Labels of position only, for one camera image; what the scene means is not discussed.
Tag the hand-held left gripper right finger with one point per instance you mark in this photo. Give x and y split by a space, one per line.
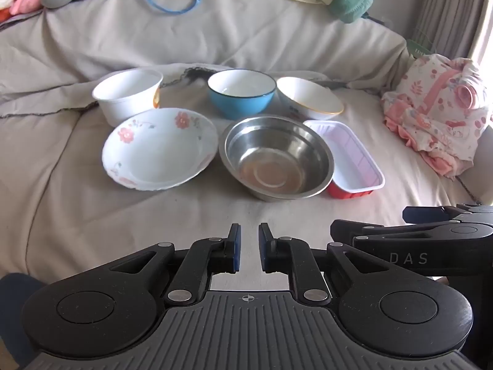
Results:
264 250

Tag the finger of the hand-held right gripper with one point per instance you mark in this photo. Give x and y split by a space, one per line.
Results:
427 215
350 230

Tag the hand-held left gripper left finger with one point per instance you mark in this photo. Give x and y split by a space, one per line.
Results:
235 250

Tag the red and white plastic tray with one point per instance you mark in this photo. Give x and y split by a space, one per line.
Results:
352 154

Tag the stainless steel bowl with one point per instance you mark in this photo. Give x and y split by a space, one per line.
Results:
275 158

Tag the white bowl with gold rim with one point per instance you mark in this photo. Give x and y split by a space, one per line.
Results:
308 98

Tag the blue enamel bowl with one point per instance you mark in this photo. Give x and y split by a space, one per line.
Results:
240 102

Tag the white plastic bowl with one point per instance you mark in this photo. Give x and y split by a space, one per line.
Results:
127 92

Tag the pink floral cloth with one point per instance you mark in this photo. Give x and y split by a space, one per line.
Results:
435 111

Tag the beige fringed blanket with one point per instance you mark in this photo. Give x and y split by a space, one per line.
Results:
115 231

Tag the green basket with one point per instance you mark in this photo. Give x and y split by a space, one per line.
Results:
419 48

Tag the grey curtain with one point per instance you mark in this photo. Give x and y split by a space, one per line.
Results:
446 7

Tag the pale grey quilt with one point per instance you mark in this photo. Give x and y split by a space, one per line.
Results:
231 31

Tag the blue denim cloth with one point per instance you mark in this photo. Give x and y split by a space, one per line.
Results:
15 316

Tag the pink plush toy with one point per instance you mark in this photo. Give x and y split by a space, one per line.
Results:
21 4

